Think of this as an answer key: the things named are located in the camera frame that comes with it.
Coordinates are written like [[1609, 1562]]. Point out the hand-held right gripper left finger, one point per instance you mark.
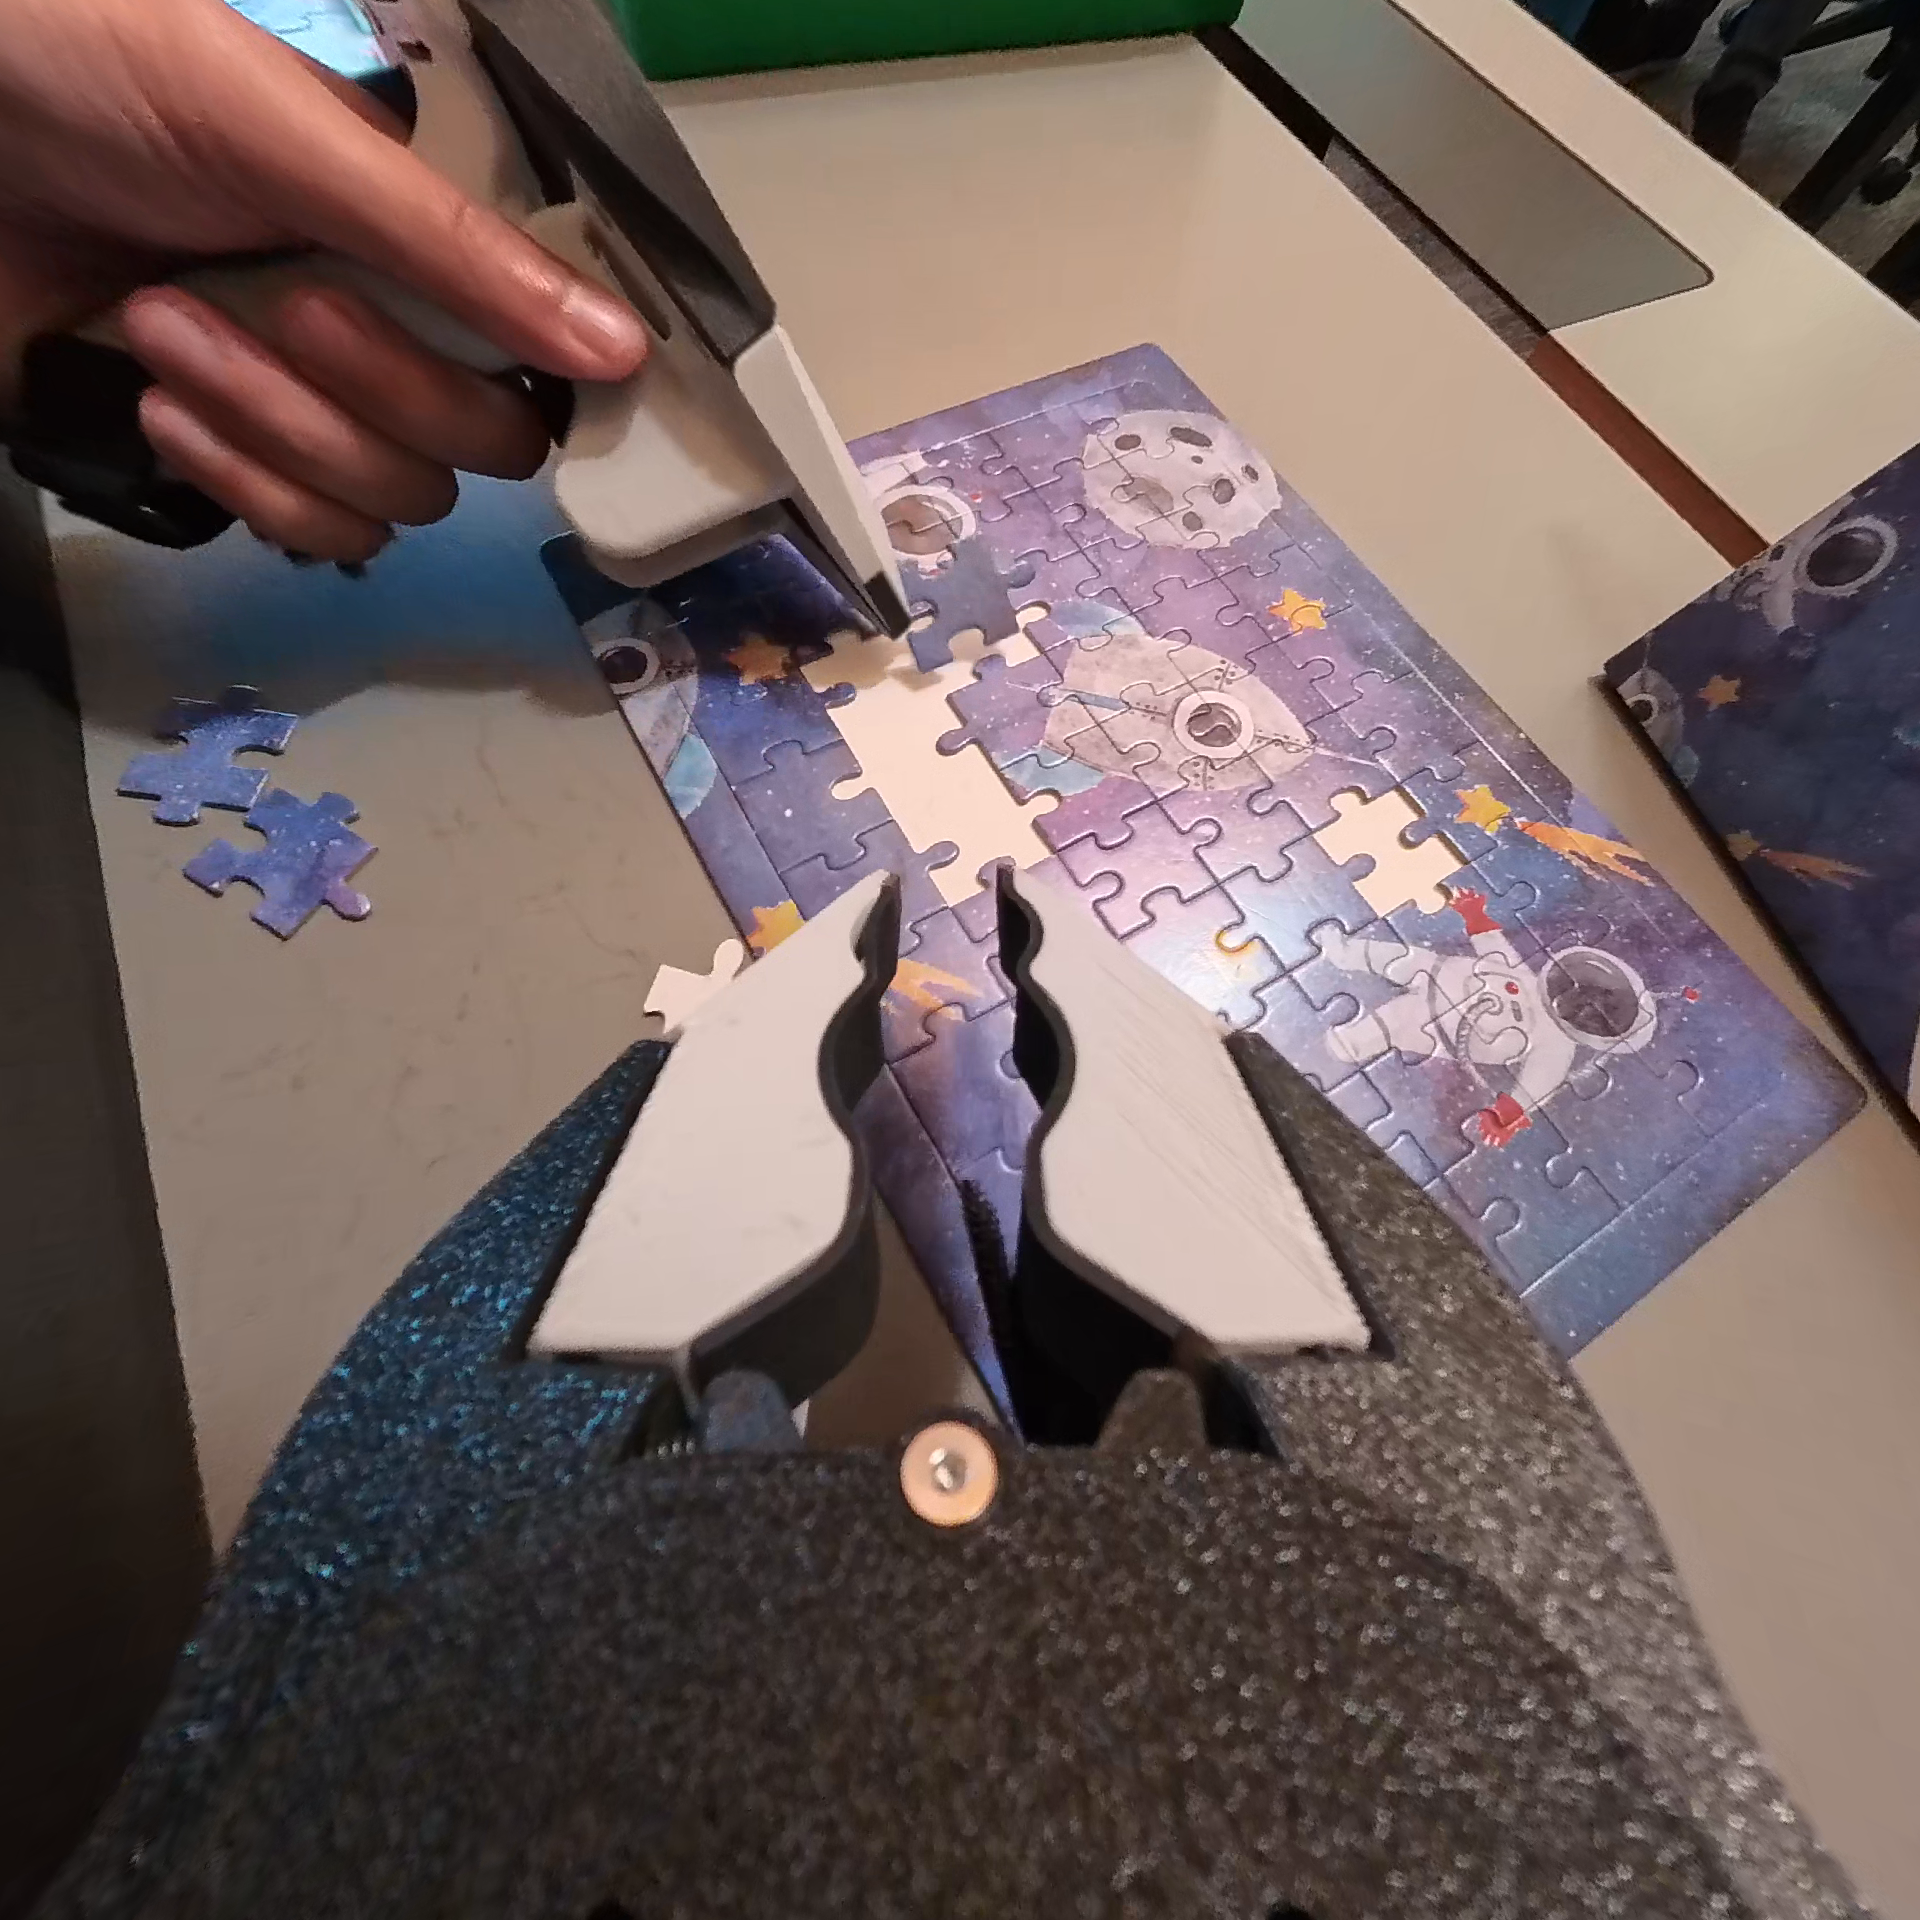
[[704, 1171]]

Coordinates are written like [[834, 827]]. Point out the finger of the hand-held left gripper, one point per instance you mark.
[[818, 451], [849, 562]]

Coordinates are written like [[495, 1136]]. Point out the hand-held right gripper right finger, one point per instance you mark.
[[1185, 1171]]

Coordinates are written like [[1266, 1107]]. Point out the blue jigsaw puzzle piece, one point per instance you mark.
[[283, 867], [210, 757], [967, 608]]

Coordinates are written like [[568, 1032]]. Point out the white-backed jigsaw puzzle piece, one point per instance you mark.
[[692, 990]]

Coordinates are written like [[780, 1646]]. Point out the space jigsaw puzzle board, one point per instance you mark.
[[1201, 629]]

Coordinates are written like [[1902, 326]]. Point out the grey desk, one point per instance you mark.
[[1050, 194]]

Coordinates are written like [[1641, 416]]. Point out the dark grey desk panel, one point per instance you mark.
[[1500, 182]]

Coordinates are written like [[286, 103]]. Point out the adjacent white desk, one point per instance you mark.
[[1800, 390]]

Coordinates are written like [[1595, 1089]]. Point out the person's left hand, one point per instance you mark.
[[224, 165]]

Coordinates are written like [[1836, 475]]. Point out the green plastic bin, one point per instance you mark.
[[902, 31]]

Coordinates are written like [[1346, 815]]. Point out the printed jigsaw puzzle box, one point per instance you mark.
[[1786, 720]]

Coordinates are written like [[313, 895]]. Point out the black office chair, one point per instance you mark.
[[1800, 105]]

